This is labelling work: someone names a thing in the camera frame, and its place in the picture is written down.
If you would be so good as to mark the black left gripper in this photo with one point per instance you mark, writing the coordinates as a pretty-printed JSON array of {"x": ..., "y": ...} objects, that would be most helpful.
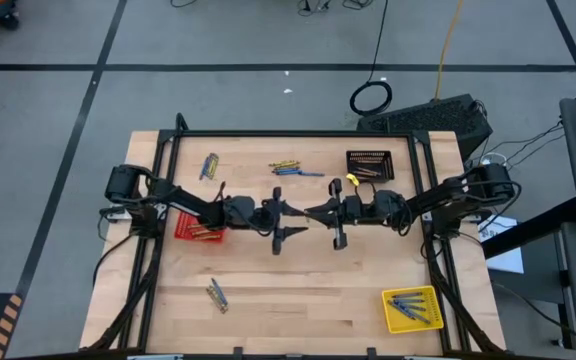
[{"x": 248, "y": 215}]

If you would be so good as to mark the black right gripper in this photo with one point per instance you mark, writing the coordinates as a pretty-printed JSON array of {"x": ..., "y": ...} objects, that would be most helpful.
[{"x": 360, "y": 210}]

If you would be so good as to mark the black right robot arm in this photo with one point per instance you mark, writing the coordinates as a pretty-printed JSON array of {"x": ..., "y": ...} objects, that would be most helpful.
[{"x": 443, "y": 197}]

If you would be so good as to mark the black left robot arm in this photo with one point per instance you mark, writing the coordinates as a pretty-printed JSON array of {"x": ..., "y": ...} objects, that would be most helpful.
[{"x": 188, "y": 202}]

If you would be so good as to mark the brown crayon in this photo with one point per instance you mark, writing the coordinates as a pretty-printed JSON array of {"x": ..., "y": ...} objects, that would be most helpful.
[
  {"x": 368, "y": 170},
  {"x": 368, "y": 175}
]

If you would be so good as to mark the black plastic basket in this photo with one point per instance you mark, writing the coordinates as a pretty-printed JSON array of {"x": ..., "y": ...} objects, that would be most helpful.
[{"x": 368, "y": 156}]

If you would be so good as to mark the red plastic basket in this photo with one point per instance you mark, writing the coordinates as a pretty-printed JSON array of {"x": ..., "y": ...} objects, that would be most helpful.
[{"x": 183, "y": 232}]

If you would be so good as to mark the yellow plastic basket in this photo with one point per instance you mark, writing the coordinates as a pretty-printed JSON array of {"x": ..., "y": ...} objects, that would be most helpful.
[{"x": 435, "y": 300}]

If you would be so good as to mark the black keyboard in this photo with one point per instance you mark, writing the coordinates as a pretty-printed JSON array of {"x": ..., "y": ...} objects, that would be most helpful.
[{"x": 428, "y": 120}]

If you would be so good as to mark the white paper sheet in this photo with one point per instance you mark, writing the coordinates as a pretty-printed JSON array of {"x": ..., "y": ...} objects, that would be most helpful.
[{"x": 505, "y": 260}]

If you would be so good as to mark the black diagonal beam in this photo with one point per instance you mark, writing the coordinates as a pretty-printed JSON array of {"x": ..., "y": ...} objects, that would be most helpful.
[{"x": 533, "y": 227}]

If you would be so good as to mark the black aluminium table frame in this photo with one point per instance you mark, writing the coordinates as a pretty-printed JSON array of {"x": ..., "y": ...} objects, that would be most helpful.
[{"x": 293, "y": 133}]

